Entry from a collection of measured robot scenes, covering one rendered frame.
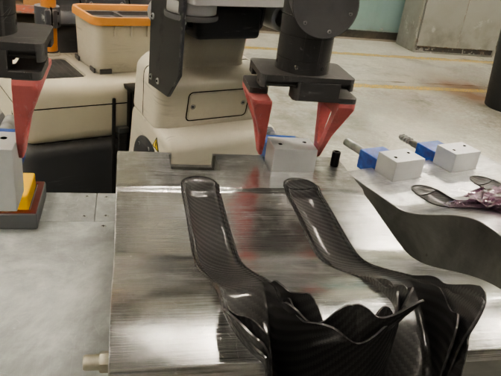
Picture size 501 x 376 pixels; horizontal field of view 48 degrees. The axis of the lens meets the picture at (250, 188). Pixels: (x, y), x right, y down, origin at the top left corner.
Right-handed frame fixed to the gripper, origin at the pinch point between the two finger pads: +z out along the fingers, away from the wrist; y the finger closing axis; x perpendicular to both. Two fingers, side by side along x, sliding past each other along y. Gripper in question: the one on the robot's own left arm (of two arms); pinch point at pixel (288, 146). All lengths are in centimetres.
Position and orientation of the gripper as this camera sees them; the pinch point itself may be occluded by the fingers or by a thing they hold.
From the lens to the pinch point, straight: 64.0
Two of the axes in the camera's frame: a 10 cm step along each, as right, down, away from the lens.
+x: -1.9, -4.6, 8.7
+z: -1.2, 8.9, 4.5
